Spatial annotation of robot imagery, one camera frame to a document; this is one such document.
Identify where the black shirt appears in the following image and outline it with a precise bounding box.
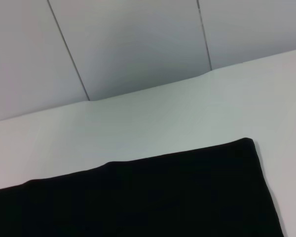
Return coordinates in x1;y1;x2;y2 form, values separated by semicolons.
0;137;286;237

